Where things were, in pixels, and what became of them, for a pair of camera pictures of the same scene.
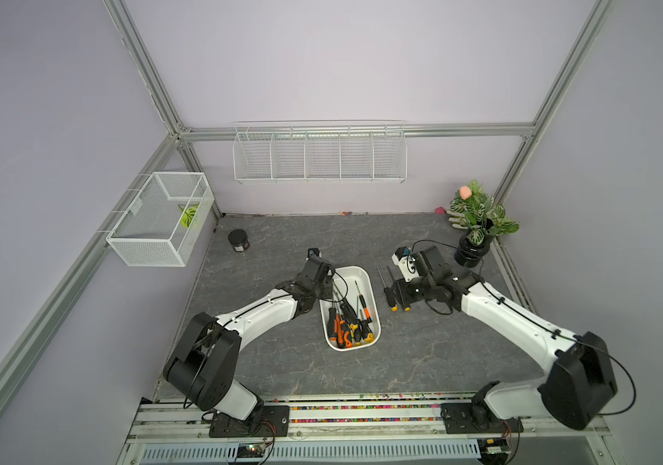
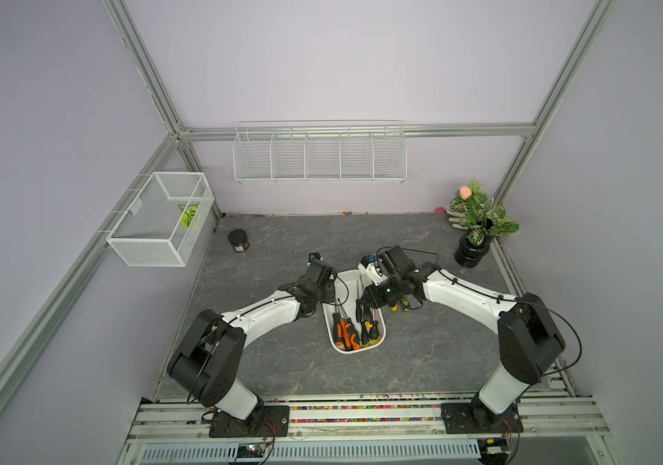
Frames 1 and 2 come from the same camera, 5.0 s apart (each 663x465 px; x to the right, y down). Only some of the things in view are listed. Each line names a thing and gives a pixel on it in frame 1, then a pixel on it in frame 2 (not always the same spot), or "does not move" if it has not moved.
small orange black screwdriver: (367, 312) to (374, 329)
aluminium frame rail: (442, 130) does not move
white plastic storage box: (351, 318) does not move
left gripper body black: (325, 291) does not move
